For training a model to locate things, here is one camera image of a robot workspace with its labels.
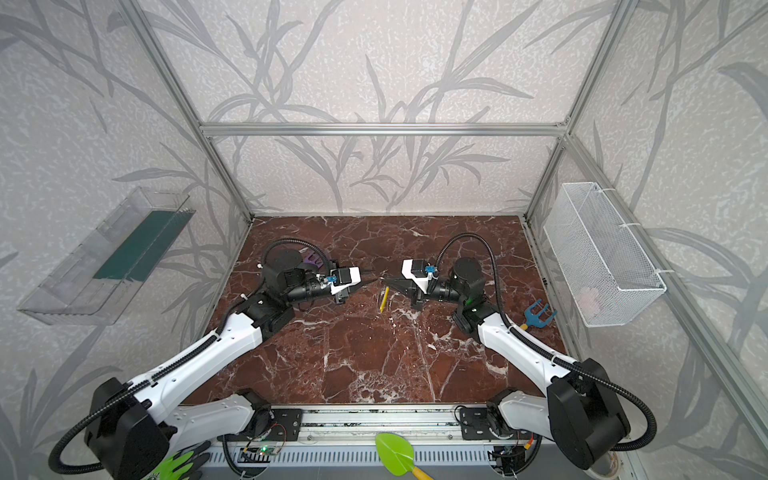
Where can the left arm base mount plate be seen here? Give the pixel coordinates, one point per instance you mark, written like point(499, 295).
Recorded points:
point(277, 425)

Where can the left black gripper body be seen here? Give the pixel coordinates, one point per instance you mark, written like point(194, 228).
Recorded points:
point(347, 291)

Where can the white wire mesh basket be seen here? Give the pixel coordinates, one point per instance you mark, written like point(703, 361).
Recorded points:
point(596, 247)

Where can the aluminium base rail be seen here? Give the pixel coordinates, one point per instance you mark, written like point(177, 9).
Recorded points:
point(341, 435)

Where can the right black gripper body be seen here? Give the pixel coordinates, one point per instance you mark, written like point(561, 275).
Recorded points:
point(414, 292)

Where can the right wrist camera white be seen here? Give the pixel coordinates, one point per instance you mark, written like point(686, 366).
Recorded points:
point(420, 272)

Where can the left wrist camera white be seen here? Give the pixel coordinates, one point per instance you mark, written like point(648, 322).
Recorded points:
point(343, 275)

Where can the green black work glove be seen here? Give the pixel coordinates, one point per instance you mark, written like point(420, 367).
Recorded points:
point(185, 464)

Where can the blue toy rake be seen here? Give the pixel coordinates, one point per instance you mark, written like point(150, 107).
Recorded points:
point(538, 315)

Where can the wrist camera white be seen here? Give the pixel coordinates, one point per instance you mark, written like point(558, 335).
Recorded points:
point(343, 275)
point(420, 272)

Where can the green toy shovel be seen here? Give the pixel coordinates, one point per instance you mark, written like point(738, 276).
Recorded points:
point(397, 455)

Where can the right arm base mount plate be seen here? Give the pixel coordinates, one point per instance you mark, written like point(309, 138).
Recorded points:
point(482, 423)

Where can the purple toy rake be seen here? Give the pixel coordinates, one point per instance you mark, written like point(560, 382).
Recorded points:
point(314, 259)

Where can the pink object in basket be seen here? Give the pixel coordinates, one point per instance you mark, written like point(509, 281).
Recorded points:
point(588, 302)

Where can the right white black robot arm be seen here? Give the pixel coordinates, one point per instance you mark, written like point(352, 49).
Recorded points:
point(574, 408)

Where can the clear plastic wall tray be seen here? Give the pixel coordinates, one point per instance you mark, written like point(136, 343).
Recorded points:
point(96, 282)

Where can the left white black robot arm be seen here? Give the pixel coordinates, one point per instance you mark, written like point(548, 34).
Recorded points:
point(133, 426)

